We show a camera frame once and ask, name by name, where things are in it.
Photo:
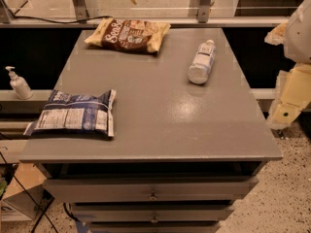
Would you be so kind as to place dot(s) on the grey drawer cabinet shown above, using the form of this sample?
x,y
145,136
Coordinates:
x,y
182,152

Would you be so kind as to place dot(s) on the brown chip bag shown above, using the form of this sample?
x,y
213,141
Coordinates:
x,y
130,35

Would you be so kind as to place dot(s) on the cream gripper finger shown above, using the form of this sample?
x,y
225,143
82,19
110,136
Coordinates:
x,y
277,35
292,96

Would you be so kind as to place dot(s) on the cardboard box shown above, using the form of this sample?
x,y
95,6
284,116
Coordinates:
x,y
22,199

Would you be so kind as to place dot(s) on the blue chip bag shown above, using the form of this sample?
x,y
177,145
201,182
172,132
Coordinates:
x,y
75,113

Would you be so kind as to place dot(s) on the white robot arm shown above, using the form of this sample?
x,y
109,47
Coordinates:
x,y
297,44

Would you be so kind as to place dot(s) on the white pump dispenser bottle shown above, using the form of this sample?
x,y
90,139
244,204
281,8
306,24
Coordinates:
x,y
19,84

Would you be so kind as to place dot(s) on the metal frame post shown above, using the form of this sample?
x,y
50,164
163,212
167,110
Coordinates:
x,y
85,9
200,9

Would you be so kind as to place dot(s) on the clear plastic water bottle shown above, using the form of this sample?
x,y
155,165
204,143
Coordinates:
x,y
202,63

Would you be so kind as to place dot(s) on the left metal frame post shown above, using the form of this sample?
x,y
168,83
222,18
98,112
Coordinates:
x,y
85,9

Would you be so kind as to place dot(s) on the right metal frame post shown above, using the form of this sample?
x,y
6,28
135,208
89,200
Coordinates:
x,y
200,9

